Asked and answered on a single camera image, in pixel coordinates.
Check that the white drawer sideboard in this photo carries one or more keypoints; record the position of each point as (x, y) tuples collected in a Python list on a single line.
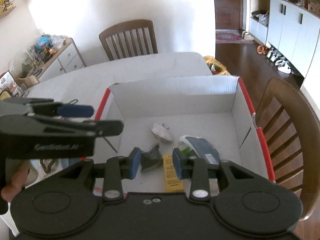
[(65, 60)]

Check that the teal embroidered sachet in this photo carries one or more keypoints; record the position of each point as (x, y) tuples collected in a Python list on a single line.
[(73, 102)]

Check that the red patterned rug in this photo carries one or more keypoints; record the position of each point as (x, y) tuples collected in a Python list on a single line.
[(224, 36)]

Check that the brown wooden door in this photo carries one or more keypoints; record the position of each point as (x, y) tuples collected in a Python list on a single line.
[(228, 14)]

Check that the dark grey packet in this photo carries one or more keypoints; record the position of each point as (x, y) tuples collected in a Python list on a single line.
[(151, 159)]

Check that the white wall cabinet unit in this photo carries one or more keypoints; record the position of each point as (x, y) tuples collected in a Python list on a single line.
[(289, 27)]

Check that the wooden wall shelf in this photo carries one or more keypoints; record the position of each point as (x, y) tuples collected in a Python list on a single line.
[(7, 12)]

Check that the yellow rectangular box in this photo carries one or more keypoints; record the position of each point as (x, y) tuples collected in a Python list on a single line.
[(171, 182)]

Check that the brown woven coaster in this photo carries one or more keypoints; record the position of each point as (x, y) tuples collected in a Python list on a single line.
[(49, 165)]

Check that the white blue plastic pouch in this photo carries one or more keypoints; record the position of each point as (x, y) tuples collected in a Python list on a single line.
[(202, 148)]

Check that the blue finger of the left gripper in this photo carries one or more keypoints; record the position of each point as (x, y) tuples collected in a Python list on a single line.
[(75, 111)]

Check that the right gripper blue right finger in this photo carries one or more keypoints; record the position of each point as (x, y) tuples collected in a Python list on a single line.
[(179, 160)]

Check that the person's left hand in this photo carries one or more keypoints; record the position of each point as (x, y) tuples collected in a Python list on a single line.
[(15, 186)]

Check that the red white snack bag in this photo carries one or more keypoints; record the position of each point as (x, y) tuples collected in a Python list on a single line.
[(9, 84)]

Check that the blue globe toy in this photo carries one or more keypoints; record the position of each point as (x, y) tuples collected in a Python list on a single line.
[(43, 43)]

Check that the yellow bag on floor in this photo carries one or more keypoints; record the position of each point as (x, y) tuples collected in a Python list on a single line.
[(216, 67)]

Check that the wooden slat-back chair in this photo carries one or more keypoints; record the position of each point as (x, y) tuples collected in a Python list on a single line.
[(129, 39)]

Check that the red white cardboard box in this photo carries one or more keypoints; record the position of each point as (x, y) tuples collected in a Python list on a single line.
[(216, 108)]

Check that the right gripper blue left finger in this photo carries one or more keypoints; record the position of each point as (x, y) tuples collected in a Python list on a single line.
[(134, 162)]

